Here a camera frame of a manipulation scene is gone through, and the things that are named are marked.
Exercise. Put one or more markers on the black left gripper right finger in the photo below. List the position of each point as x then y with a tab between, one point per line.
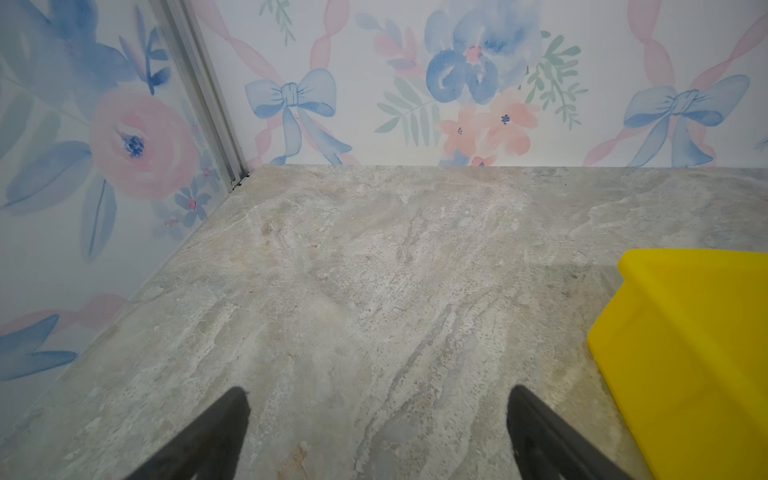
546	447

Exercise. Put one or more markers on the aluminium corner post left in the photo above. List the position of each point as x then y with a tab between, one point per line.
184	35

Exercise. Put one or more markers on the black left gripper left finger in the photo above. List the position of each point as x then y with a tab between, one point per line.
208	448

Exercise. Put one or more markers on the yellow plastic bin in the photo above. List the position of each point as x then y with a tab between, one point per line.
682	346

